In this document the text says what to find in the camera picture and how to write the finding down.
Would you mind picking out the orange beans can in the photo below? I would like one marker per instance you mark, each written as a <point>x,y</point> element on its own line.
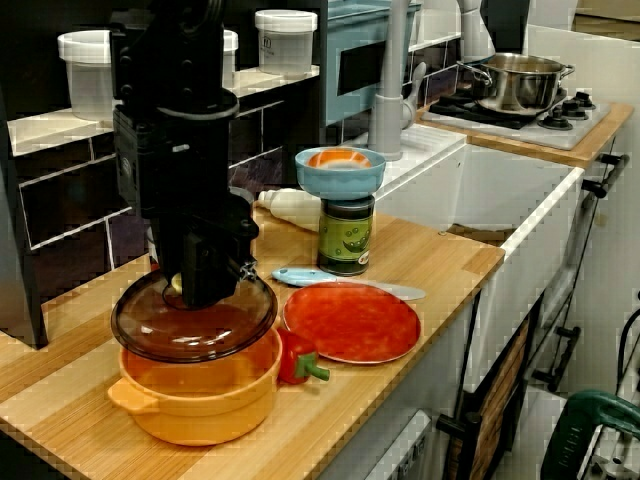
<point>244,197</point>

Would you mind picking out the white toy jug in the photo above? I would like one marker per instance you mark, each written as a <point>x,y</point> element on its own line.
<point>290,205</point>

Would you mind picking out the large white-lidded plastic jar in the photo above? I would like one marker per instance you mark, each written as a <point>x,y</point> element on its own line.
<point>285,45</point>
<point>85,75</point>

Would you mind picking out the salmon sushi piece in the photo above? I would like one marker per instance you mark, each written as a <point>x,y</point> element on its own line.
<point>340,159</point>

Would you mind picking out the cream shelf board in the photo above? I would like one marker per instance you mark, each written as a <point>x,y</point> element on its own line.
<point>50,130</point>

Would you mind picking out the white toy sink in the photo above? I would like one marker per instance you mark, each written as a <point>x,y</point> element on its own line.
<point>525,190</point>

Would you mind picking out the dark grey upright panel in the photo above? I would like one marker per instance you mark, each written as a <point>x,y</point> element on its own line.
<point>322,100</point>
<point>20,250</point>

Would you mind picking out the red toy pepper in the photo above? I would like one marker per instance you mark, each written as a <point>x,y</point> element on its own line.
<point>295,357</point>

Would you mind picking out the red orange plate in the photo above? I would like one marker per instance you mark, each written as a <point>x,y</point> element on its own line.
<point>350,325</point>

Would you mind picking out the white curved post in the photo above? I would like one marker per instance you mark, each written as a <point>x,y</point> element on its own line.
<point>475,30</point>

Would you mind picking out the grey toy faucet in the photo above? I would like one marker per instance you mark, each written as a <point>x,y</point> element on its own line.
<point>387,125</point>

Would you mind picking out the toy stove cooktop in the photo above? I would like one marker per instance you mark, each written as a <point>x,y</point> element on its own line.
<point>550,132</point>

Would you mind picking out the green peas can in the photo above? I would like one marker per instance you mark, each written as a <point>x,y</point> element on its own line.
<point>345,235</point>

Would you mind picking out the dark green clamp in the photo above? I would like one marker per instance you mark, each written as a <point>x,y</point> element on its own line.
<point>575,435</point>

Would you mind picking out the aluminium frame rail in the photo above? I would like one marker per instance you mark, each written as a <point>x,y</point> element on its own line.
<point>615,460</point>

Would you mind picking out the wood grain door panel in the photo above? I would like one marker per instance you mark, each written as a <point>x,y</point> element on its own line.
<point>500,400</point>

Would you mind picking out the dark tiled backsplash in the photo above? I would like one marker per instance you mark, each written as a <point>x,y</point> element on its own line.
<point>65,200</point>

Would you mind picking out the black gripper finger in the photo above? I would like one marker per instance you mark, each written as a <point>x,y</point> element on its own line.
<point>210,270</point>
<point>171,255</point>

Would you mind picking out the orange toy pot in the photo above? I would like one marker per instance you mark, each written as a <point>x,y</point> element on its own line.
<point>200,420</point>

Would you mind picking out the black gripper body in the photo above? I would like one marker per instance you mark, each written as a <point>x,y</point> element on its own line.
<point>175,165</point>

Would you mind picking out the tomato print can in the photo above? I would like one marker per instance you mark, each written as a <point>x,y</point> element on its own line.
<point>151,247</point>

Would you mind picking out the grey dishwasher panel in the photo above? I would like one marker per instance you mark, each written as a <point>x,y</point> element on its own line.
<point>405,450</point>

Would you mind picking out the stainless steel pot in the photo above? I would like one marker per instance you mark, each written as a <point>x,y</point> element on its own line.
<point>520,85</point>

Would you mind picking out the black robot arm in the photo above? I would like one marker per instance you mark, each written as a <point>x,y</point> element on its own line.
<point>175,50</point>

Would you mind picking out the white toy kitchen cabinet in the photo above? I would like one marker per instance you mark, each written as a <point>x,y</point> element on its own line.
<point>610,250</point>

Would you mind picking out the small white-lidded plastic jar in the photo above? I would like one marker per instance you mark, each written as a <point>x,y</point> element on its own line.
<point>230,60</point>

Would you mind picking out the light blue bowl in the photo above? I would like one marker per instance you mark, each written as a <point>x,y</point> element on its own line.
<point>325,182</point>

